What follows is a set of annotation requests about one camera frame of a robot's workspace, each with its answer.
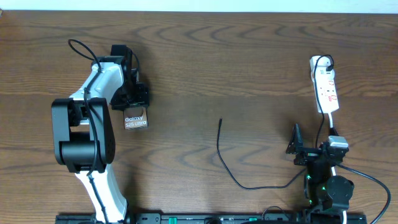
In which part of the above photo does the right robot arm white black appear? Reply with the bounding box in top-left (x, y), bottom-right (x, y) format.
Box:
top-left (285, 124), bottom-right (354, 223)

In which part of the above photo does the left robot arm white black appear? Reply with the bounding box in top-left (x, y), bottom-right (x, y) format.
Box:
top-left (51, 56), bottom-right (135, 223)

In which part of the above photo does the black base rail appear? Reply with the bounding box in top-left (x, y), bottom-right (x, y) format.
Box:
top-left (55, 212), bottom-right (367, 224)

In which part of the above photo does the white power strip cord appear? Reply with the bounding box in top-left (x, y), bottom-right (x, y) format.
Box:
top-left (328, 112), bottom-right (348, 224)

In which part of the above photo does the white power strip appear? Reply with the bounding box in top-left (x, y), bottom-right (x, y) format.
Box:
top-left (310, 55), bottom-right (339, 114)

